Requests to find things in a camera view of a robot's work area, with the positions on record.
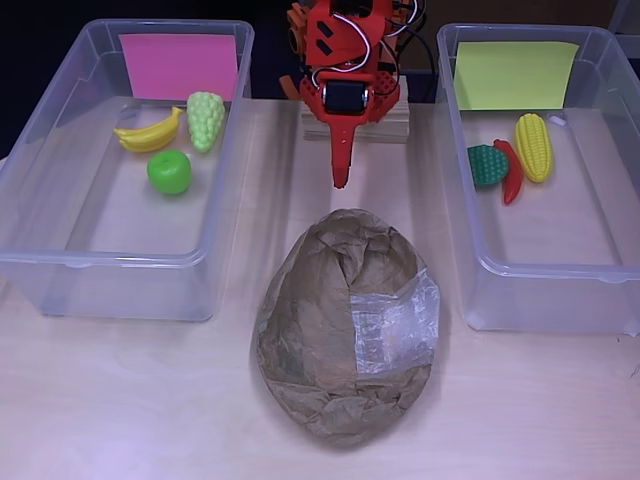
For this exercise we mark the yellow paper note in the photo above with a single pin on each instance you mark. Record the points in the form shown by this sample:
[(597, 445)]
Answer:
[(515, 75)]

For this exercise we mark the wooden base block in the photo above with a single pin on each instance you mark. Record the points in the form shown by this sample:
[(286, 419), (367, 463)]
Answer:
[(395, 125)]

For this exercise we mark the light green toy grapes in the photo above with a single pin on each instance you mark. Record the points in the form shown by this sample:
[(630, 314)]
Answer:
[(205, 120)]

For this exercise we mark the green toy apple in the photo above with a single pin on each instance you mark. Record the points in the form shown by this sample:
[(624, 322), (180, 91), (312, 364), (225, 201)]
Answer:
[(169, 172)]

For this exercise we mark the pink paper note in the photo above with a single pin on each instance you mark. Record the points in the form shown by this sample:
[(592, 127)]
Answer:
[(165, 65)]

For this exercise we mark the crumpled brown paper bag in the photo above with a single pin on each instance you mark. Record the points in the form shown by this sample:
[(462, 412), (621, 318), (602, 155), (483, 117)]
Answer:
[(345, 415)]

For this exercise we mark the red toy chili pepper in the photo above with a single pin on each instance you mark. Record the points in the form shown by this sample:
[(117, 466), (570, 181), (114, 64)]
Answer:
[(514, 182)]

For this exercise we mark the yellow toy banana bunch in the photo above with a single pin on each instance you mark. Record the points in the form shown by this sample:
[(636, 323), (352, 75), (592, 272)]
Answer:
[(150, 137)]

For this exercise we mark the red robot arm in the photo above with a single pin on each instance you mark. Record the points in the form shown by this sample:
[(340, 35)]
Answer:
[(335, 40)]

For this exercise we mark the clear plastic bin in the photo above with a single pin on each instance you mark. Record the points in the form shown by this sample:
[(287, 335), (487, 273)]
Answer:
[(125, 290), (550, 300)]

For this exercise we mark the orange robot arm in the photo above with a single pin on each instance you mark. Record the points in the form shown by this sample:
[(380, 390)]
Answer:
[(299, 22)]

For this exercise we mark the yellow toy corn cob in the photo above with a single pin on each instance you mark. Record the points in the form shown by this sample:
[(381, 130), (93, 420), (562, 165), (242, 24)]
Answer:
[(535, 147)]

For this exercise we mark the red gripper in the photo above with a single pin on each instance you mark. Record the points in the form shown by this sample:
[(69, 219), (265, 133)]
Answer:
[(343, 98)]

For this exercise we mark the dark green bumpy toy vegetable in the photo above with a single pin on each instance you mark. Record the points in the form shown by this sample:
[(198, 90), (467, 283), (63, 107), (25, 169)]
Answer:
[(487, 165)]

